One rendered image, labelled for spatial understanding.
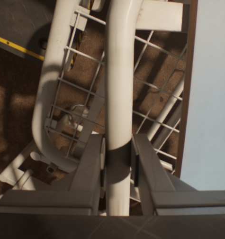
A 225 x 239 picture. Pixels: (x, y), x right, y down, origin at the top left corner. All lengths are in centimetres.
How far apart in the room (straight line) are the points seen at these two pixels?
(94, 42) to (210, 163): 79
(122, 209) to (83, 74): 82
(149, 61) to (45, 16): 49
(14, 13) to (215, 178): 65
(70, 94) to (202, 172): 88
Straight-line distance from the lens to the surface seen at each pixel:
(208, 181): 19
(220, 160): 19
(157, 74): 89
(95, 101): 46
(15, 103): 120
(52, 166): 61
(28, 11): 64
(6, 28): 69
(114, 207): 17
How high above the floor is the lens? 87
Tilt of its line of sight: 61 degrees down
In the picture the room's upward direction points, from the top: 162 degrees counter-clockwise
